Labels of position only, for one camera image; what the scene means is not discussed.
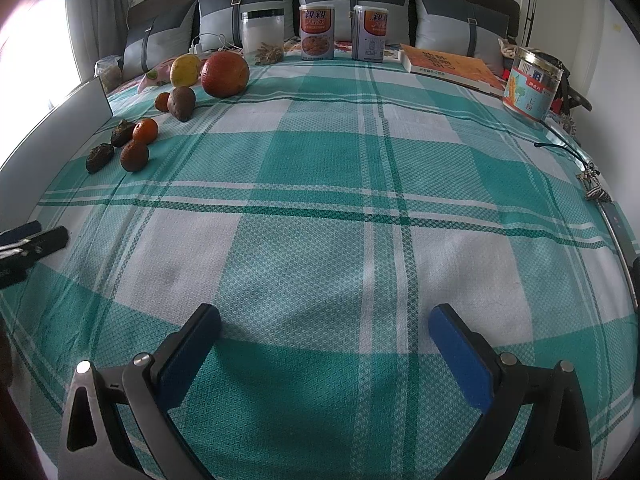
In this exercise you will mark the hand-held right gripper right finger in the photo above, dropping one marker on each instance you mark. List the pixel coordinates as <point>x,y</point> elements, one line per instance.
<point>462,355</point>

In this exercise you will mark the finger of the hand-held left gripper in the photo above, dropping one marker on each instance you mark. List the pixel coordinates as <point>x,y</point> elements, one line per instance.
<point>22,231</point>
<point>50,241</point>

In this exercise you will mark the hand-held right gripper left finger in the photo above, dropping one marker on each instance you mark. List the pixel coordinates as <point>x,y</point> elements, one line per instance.
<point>190,350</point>

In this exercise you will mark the dark round fruit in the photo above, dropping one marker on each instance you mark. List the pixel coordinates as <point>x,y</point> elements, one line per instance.
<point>122,132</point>
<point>100,158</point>

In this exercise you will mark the white cardboard box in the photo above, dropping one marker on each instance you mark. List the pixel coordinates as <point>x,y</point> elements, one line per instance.
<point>60,120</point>

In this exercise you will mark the small tangerine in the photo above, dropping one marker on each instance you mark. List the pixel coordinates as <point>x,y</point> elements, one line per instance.
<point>145,130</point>
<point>134,156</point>
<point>161,101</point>

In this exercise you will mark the purple sweet potato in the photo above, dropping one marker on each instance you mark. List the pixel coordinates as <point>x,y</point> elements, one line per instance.
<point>181,102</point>

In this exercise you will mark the yellow apple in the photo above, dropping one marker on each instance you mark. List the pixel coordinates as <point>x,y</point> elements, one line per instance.
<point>184,70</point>

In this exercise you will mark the red apple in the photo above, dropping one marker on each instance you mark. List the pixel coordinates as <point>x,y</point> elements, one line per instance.
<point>225,75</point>

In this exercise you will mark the clear plastic bag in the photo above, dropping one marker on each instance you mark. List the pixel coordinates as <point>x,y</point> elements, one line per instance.
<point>107,72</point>

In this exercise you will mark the floral sofa with grey cushions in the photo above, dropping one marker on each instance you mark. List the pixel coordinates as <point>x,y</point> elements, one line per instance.
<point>155,76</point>

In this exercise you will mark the window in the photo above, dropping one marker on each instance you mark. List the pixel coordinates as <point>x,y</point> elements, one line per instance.
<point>30,35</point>

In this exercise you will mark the grey curtain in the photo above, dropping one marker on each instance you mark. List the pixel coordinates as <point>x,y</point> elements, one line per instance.
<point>95,10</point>

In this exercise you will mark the white charger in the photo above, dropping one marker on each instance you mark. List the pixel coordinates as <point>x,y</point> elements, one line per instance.
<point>194,48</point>

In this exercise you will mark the clear canister blue label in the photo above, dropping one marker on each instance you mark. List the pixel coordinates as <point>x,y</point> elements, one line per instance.
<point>530,87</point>

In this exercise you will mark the black bag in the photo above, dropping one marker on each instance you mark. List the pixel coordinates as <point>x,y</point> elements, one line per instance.
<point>565,95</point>

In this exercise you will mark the orange book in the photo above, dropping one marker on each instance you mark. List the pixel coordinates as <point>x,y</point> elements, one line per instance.
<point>450,67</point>

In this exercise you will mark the clear jar black lid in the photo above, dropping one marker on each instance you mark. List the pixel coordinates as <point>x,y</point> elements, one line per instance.
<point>262,35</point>

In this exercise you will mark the white crumpled bag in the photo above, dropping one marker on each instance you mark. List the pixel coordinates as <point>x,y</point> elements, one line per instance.
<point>507,49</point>

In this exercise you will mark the red label can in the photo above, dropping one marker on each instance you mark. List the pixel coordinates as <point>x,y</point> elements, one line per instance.
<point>316,32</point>
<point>370,32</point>

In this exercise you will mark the lamp pole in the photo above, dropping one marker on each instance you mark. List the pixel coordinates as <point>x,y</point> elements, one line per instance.
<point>530,0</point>

